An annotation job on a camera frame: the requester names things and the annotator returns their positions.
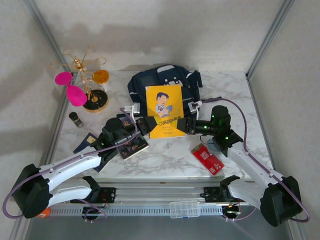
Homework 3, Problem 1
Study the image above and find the yellow cartoon cover book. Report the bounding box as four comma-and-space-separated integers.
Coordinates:
145, 84, 186, 140

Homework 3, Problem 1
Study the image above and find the small grey blue case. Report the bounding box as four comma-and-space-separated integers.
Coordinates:
206, 138, 218, 153

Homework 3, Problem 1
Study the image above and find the dark book with portrait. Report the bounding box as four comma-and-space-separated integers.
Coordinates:
116, 116, 150, 161

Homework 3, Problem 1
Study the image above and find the navy notebook with gold label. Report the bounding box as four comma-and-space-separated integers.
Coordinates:
73, 132, 118, 174

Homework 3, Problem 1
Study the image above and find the red packet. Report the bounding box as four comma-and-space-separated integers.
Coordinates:
191, 142, 225, 176

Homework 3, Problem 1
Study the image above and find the navy blue backpack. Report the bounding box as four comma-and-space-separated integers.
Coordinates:
127, 64, 223, 121

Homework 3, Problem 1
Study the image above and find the small black bottle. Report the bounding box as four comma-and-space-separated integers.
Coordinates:
69, 112, 85, 129

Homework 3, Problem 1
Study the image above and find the pink goblet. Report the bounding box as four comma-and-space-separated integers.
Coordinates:
66, 84, 88, 108

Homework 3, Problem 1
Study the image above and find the orange goblet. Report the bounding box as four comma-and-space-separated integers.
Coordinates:
92, 69, 111, 91

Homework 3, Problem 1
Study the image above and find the clear plastic compartment box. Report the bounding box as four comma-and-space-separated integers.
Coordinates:
169, 200, 201, 219

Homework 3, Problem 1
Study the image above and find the black control board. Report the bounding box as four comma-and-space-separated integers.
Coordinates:
221, 203, 242, 221
82, 206, 107, 222

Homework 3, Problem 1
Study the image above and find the orange cylinder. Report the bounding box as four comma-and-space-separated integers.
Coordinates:
36, 208, 52, 219

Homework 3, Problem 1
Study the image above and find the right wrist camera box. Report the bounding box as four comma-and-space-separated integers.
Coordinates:
187, 99, 204, 121

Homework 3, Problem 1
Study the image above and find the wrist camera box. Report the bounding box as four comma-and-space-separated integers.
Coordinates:
187, 99, 204, 121
124, 102, 141, 118

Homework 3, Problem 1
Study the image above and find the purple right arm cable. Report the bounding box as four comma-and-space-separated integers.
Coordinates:
197, 97, 311, 223

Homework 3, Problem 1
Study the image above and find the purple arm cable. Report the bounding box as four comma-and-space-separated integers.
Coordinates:
3, 106, 141, 224
197, 97, 311, 223

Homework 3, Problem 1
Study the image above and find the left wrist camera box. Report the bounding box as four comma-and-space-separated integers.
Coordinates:
124, 102, 141, 118

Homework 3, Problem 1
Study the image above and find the gold wire cup stand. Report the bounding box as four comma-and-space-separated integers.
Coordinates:
49, 45, 110, 113

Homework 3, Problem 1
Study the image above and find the aluminium side rail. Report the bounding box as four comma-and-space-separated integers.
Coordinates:
9, 74, 76, 240
246, 74, 308, 240

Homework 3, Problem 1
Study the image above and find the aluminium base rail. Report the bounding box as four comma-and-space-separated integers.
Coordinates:
22, 174, 297, 206

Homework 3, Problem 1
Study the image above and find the grey slotted cable duct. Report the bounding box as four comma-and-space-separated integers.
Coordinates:
47, 205, 225, 216

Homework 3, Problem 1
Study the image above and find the aluminium frame post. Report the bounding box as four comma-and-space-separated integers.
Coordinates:
23, 0, 76, 81
244, 0, 293, 80

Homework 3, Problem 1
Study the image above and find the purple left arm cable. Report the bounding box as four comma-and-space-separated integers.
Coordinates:
3, 106, 141, 224

